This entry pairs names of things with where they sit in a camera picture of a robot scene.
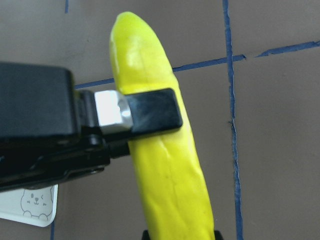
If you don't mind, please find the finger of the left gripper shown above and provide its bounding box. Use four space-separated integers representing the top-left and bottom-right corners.
94 88 183 137
108 140 130 159

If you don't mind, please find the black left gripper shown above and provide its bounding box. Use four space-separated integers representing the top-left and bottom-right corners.
0 62 110 192

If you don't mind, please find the greenish yellow banana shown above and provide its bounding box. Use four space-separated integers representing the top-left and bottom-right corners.
109 11 215 240

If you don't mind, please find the white bear tray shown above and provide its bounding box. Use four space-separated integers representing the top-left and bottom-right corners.
0 184 59 227

